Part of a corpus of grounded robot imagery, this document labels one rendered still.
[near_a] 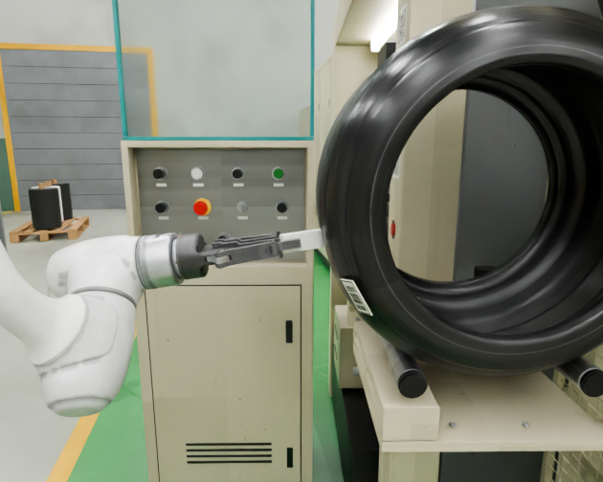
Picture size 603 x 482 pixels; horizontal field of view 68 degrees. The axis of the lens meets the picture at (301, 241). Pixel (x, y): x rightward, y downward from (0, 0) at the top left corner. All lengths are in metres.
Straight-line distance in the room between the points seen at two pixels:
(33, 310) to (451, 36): 0.64
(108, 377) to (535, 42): 0.71
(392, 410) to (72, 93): 9.56
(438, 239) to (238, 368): 0.76
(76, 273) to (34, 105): 9.47
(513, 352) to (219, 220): 0.93
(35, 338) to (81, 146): 9.31
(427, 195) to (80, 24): 9.44
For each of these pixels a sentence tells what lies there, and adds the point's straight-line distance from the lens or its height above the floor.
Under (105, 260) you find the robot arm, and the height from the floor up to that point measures 1.08.
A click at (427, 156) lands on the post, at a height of 1.23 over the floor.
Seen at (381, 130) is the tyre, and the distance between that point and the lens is 0.62.
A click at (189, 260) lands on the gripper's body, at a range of 0.73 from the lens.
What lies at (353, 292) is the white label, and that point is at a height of 1.05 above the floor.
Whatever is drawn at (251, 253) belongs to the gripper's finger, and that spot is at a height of 1.09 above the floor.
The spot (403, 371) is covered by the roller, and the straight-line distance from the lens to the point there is 0.73.
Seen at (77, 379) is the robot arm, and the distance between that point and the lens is 0.66.
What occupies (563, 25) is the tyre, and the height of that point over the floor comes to 1.41.
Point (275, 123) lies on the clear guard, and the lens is 1.33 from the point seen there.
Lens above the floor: 1.26
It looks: 12 degrees down
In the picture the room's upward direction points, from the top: straight up
